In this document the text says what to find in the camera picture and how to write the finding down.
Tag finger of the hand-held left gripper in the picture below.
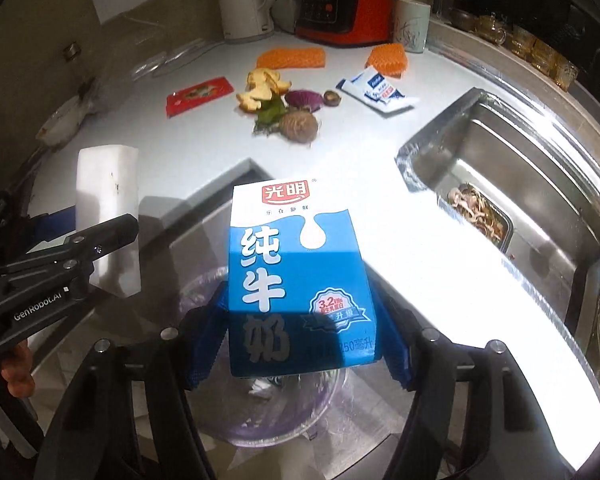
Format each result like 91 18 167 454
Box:
62 213 140 262
27 206 78 242

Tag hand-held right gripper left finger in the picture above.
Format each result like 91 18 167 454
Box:
35 280 231 480

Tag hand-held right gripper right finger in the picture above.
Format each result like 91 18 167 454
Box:
367 280 581 480

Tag white foam block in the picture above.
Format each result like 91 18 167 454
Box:
75 145 142 297

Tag blue white milk carton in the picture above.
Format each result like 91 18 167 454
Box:
228 178 383 378

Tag yellow orange peel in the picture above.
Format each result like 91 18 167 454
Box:
236 89 277 112
247 67 293 96

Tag person's left hand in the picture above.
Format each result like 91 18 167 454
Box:
0 339 37 397

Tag white plate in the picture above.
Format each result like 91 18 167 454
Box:
35 95 106 149

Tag red foil packet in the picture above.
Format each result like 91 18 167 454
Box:
166 77 235 118

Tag metal tray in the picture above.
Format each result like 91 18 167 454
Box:
437 182 516 254

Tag pile of food scraps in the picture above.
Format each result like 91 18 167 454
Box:
445 184 506 241

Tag green vegetable leaves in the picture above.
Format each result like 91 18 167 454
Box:
253 97 287 137

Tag brown round taro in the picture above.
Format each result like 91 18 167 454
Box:
278 110 319 139

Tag stainless steel sink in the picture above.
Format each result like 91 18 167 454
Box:
395 87 600 346

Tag purple vegetable piece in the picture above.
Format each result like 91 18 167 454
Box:
284 89 324 111

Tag blue white packet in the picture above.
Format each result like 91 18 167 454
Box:
365 81 421 115

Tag white electric kettle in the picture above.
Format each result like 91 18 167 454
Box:
215 0 276 42

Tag red black blender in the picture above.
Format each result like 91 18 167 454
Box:
295 0 396 49

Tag amber drinking glass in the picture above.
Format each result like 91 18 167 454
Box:
507 25 537 59
555 55 579 92
530 40 561 76

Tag pale green ceramic cup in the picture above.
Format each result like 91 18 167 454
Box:
392 0 431 55

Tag amber glass teapot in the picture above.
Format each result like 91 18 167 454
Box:
475 12 509 46

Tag dark clay teapot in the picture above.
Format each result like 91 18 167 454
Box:
450 7 482 34

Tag black power cord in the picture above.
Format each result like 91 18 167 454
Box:
269 0 302 32

